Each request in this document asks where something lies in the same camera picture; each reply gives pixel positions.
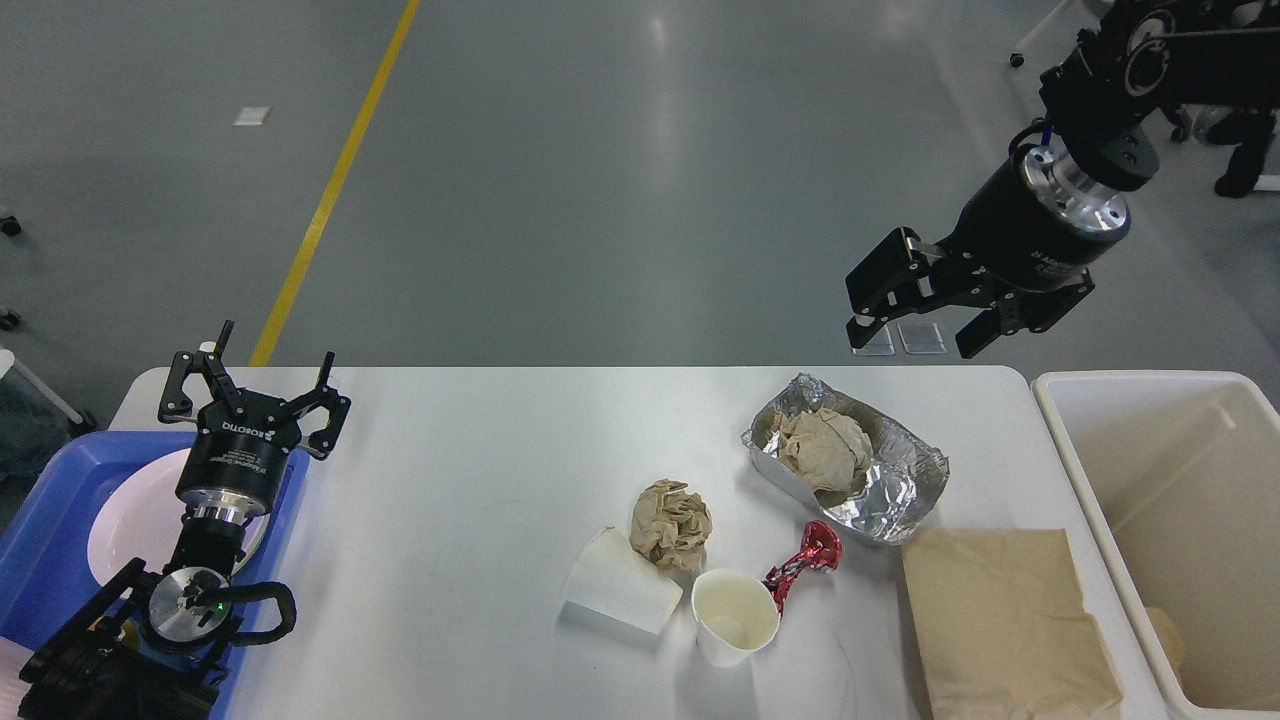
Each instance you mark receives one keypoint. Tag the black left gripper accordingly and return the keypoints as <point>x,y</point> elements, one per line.
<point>238,462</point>

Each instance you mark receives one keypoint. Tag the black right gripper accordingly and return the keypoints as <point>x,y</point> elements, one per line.
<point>1037,224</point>

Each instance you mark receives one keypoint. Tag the pink plate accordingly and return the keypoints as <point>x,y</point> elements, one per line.
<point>142,519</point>

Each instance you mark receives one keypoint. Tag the brown paper bag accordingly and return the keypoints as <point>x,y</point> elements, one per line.
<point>1002,628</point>

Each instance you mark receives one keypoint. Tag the white paper cup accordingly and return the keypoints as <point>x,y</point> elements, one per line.
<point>736,616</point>
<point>610,578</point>

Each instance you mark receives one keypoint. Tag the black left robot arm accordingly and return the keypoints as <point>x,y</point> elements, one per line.
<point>152,644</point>

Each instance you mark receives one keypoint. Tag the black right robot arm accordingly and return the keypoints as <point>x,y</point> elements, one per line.
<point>1163,56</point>

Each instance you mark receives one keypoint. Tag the floor outlet cover right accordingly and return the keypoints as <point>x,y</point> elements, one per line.
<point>922,338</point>

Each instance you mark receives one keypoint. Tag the floor outlet cover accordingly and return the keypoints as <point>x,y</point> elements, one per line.
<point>922,338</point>
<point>881,344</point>

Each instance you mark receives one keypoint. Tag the floor outlet cover left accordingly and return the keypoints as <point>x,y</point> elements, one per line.
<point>881,344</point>

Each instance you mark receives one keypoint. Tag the light green plate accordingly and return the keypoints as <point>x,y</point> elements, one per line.
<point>254,534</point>

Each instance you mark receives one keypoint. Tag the crumpled aluminium foil tray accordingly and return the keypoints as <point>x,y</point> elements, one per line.
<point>904,482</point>

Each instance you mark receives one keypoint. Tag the crumpled paper in foil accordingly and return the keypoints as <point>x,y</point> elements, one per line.
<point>829,451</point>

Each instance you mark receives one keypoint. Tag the white office chair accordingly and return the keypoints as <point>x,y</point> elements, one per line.
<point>1016,57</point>

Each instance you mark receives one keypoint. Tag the blue plastic tray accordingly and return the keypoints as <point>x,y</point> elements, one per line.
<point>46,576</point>

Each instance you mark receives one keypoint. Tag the beige plastic bin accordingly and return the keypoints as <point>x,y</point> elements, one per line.
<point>1178,477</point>

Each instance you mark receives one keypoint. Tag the red foil wrapper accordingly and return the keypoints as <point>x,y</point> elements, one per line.
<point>820,550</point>

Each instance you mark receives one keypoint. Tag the pink object tray corner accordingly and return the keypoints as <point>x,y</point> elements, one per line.
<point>13,657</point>

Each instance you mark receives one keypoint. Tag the crumpled brown paper ball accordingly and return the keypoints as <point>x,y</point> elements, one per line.
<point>670,526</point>

